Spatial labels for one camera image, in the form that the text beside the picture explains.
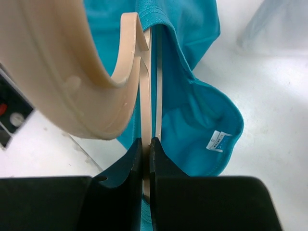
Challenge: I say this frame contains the teal t shirt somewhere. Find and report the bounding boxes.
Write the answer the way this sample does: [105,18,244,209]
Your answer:
[81,0,245,231]

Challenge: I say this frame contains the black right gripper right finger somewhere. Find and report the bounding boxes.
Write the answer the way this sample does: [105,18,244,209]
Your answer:
[150,138,282,231]

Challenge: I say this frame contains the white hanging cloth bag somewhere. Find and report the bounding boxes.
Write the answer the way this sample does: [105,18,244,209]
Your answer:
[237,0,308,57]

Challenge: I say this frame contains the beige wooden hanger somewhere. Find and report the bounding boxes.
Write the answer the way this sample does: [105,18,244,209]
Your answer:
[0,0,153,201]

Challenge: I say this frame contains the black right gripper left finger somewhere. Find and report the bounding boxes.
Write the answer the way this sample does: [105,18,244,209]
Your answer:
[0,139,142,231]

